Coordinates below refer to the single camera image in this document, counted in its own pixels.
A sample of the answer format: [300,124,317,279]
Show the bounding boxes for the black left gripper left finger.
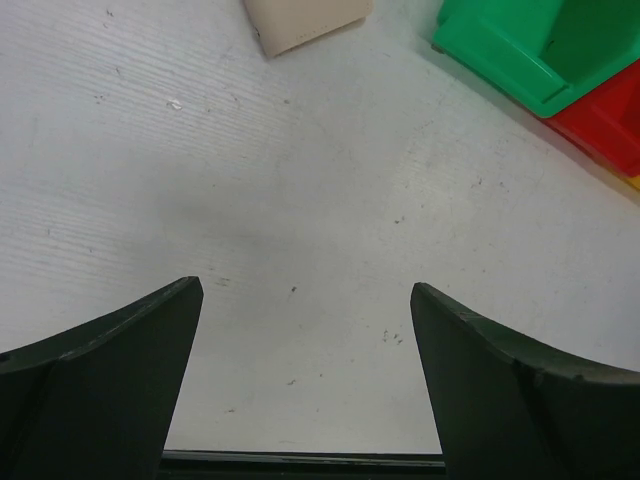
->
[1,276,203,479]

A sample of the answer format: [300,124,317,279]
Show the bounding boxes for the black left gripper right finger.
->
[410,283,639,479]

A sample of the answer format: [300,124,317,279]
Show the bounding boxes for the beige leather card holder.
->
[244,0,373,58]

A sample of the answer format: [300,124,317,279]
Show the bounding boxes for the yellow plastic bin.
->
[623,175,640,190]

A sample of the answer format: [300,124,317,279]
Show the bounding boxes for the red plastic bin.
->
[544,62,639,179]

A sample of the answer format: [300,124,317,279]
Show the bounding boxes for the green plastic bin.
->
[433,0,639,118]

